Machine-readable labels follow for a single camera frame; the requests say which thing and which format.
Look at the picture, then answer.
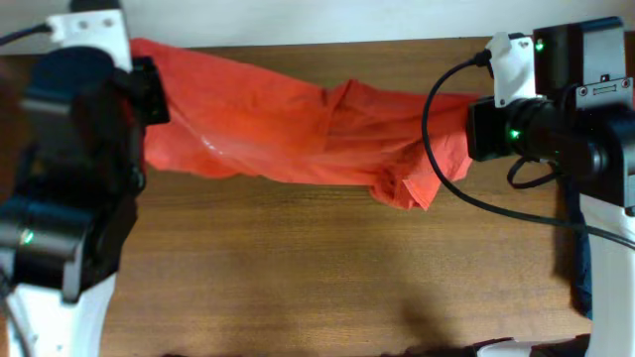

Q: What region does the orange red t-shirt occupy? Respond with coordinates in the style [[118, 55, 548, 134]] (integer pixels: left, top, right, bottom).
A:
[[131, 39, 475, 209]]

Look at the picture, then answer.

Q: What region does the navy blue garment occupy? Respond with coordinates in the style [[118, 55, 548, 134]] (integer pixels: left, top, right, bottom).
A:
[[559, 178, 592, 320]]

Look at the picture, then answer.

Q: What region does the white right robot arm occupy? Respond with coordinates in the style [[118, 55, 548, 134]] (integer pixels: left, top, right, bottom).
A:
[[467, 17, 634, 356]]

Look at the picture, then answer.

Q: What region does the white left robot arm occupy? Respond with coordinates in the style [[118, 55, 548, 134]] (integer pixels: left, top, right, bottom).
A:
[[1, 0, 170, 356]]

